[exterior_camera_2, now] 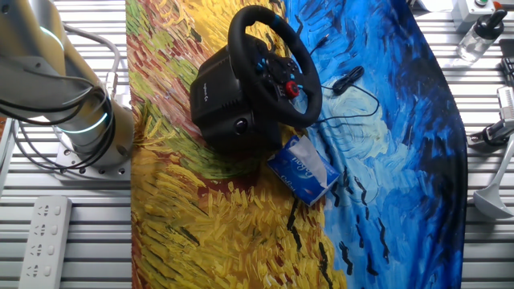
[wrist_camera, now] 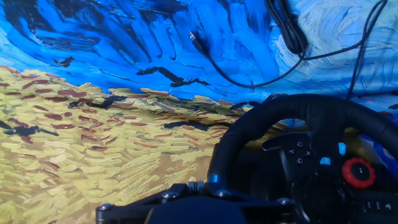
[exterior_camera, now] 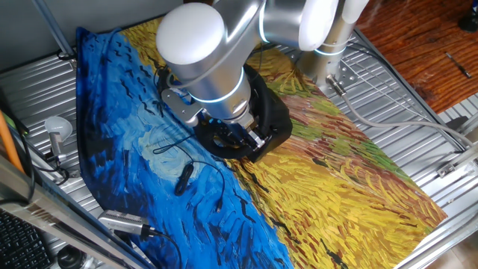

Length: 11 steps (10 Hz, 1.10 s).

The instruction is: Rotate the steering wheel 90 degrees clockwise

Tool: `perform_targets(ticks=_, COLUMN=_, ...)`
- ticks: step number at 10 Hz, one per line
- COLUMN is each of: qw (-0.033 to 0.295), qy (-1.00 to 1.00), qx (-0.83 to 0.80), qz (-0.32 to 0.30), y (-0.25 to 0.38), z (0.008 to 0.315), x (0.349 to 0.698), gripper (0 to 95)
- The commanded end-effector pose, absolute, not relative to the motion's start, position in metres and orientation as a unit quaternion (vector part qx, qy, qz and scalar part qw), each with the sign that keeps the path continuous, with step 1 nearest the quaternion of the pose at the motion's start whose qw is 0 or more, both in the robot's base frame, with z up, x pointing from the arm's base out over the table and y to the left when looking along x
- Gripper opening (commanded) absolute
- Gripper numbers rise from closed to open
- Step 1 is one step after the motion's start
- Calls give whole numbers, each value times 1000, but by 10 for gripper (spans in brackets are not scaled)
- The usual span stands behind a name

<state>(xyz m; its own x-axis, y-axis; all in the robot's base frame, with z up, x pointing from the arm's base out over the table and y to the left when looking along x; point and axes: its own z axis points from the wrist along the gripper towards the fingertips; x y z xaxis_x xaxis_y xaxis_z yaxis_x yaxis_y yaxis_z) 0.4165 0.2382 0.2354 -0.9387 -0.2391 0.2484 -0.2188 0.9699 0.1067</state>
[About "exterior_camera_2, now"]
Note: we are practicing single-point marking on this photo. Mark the clear spray bottle black cap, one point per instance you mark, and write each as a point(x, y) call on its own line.
point(478, 38)

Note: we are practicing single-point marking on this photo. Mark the white power strip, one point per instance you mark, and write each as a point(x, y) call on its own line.
point(44, 241)

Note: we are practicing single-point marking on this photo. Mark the black racing steering wheel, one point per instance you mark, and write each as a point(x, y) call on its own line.
point(311, 100)

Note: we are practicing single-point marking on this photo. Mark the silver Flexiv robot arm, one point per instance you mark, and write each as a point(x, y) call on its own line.
point(40, 80)

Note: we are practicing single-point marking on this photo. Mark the blue tissue pack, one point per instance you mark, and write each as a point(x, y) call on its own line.
point(297, 178)

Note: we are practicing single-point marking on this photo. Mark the grey camera clamp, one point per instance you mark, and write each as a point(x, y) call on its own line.
point(494, 134)

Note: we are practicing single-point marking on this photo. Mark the painted wheat field cloth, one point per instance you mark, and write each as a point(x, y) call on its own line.
point(241, 225)

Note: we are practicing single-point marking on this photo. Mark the grey emergency stop box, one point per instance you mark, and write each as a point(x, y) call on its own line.
point(470, 12)

